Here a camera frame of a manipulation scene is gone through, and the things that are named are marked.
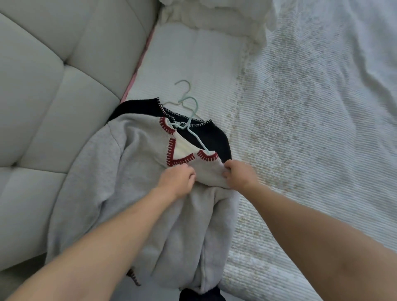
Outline stack of white bedding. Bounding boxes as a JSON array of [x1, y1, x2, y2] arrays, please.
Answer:
[[157, 0, 279, 48]]

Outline person's left hand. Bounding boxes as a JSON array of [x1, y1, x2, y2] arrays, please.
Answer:
[[156, 163, 198, 203]]

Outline person's left forearm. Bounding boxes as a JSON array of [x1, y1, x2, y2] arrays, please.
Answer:
[[7, 187, 179, 301]]

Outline bed with white bedspread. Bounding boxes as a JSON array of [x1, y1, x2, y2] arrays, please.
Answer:
[[119, 0, 397, 301]]

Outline black cardigan white trim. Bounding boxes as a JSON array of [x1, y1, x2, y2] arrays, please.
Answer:
[[106, 97, 233, 162]]

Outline white wire hanger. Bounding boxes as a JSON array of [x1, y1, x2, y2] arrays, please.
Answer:
[[162, 79, 206, 122]]

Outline grey sweater red stitching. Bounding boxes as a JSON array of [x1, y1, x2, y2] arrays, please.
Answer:
[[44, 112, 242, 296]]

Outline grey tufted headboard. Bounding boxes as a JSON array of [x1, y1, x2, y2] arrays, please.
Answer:
[[0, 0, 161, 272]]

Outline person's right hand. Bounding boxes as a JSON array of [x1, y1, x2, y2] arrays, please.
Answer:
[[222, 159, 262, 195]]

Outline light blue hanger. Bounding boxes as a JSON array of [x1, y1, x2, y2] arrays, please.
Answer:
[[167, 95, 215, 156]]

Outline person's black shorts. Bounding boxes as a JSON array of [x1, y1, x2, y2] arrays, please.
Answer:
[[178, 286, 226, 301]]

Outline person's right forearm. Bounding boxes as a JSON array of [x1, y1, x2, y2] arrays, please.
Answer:
[[244, 182, 397, 301]]

